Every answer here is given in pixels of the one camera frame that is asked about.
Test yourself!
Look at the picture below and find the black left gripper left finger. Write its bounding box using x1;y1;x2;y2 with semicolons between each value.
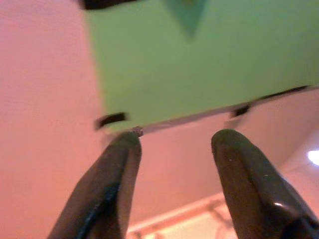
47;131;142;239

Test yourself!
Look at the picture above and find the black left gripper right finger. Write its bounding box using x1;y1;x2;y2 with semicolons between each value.
211;128;319;239

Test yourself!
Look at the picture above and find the black tape strip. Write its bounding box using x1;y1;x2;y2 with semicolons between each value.
229;106;251;118
96;112;129;129
259;85;311;100

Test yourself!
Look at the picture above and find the round ceiling light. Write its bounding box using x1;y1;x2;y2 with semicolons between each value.
307;149;319;166

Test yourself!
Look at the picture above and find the green wall board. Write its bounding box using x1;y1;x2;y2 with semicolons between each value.
86;0;319;132

